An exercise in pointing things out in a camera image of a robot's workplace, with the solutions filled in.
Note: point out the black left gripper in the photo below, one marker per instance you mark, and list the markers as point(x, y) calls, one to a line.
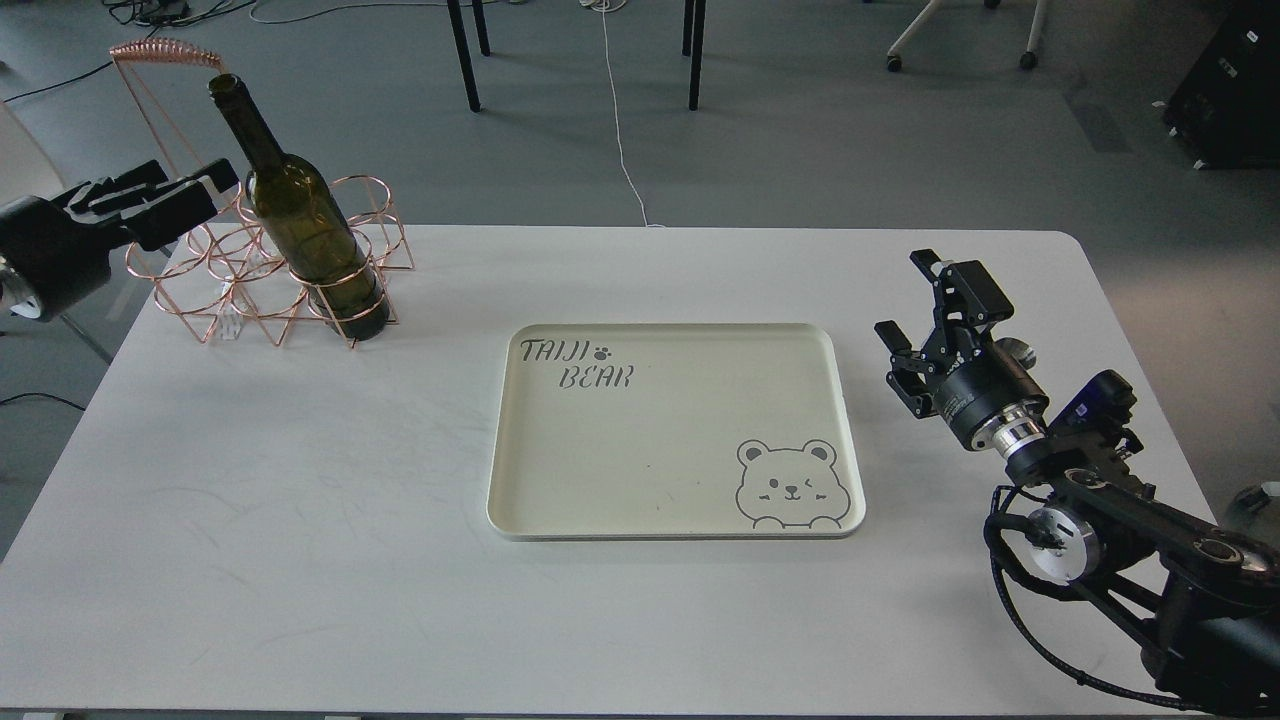
point(51, 261)

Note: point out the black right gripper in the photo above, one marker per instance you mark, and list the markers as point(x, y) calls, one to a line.
point(960, 373)

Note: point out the dark green wine bottle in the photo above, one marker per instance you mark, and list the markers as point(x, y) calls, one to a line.
point(298, 212)

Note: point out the steel double jigger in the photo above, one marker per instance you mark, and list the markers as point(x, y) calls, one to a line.
point(1019, 351)

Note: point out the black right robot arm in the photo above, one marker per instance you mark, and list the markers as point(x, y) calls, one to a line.
point(1074, 524)

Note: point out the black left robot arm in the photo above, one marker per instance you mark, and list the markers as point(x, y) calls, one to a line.
point(56, 251)

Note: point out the cream bear print tray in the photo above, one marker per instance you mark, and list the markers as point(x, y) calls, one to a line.
point(673, 431)

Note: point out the white office chair base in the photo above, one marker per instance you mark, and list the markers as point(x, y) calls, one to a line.
point(968, 30)

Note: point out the black equipment case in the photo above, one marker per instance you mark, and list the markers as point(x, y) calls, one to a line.
point(1226, 110)

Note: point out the copper wire bottle rack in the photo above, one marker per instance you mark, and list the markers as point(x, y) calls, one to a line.
point(232, 279)

